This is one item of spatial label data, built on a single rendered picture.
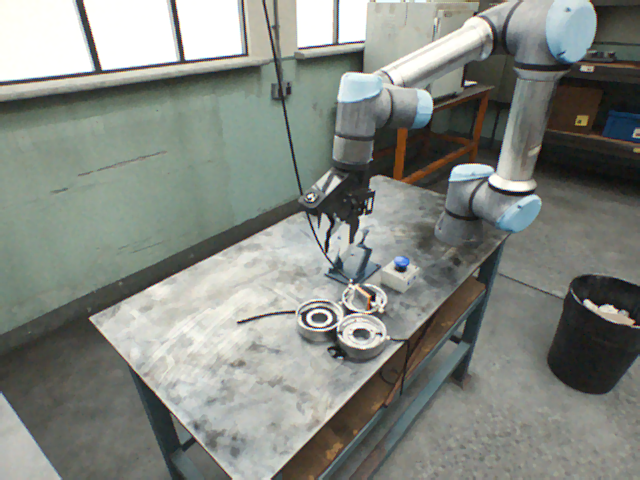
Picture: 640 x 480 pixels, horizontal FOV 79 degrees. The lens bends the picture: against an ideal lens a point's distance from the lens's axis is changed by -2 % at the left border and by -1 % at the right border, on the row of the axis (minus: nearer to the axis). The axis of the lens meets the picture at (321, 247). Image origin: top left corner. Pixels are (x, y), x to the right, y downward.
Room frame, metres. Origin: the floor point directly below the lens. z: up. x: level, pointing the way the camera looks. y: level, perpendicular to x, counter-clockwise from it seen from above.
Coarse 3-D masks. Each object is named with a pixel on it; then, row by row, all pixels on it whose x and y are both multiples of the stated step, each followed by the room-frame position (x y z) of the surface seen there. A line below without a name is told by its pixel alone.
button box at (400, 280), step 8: (392, 264) 0.86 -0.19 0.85; (384, 272) 0.83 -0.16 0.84; (392, 272) 0.82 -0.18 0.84; (400, 272) 0.82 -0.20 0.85; (408, 272) 0.82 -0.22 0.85; (416, 272) 0.83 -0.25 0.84; (384, 280) 0.83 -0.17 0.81; (392, 280) 0.81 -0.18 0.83; (400, 280) 0.80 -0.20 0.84; (408, 280) 0.80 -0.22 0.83; (416, 280) 0.84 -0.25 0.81; (392, 288) 0.81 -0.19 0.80; (400, 288) 0.79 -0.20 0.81; (408, 288) 0.81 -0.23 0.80
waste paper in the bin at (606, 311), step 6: (588, 300) 1.34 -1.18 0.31; (588, 306) 1.27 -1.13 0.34; (594, 306) 1.30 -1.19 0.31; (600, 306) 1.31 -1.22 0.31; (606, 306) 1.29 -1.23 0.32; (612, 306) 1.29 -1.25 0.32; (600, 312) 1.22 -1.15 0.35; (606, 312) 1.26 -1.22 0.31; (612, 312) 1.26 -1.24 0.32; (624, 312) 1.26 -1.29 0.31; (612, 318) 1.19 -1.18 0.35; (618, 318) 1.18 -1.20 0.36; (624, 318) 1.17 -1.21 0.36; (630, 324) 1.15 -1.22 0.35
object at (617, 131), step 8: (624, 104) 3.55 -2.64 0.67; (632, 104) 3.52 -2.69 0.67; (616, 112) 3.28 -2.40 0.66; (624, 112) 3.53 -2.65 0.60; (632, 112) 3.49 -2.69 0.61; (608, 120) 3.31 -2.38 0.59; (616, 120) 3.28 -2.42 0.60; (624, 120) 3.23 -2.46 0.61; (632, 120) 3.20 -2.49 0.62; (608, 128) 3.29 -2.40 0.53; (616, 128) 3.26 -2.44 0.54; (624, 128) 3.23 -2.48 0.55; (632, 128) 3.19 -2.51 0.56; (608, 136) 3.28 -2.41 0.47; (616, 136) 3.25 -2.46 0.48; (624, 136) 3.21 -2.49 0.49; (632, 136) 3.18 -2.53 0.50
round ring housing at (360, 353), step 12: (348, 324) 0.65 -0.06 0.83; (360, 324) 0.65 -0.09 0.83; (372, 324) 0.65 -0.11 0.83; (384, 324) 0.63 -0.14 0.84; (348, 336) 0.61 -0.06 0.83; (360, 336) 0.64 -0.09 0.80; (372, 336) 0.61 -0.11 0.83; (384, 336) 0.60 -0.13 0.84; (348, 348) 0.58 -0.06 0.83; (360, 348) 0.57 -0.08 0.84; (372, 348) 0.57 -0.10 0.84
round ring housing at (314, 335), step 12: (312, 300) 0.72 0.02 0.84; (324, 300) 0.72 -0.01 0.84; (300, 312) 0.69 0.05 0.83; (312, 312) 0.69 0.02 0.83; (324, 312) 0.69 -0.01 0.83; (336, 312) 0.69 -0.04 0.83; (300, 324) 0.64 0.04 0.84; (312, 324) 0.65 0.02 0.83; (324, 324) 0.65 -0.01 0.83; (312, 336) 0.62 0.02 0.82; (324, 336) 0.62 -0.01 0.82
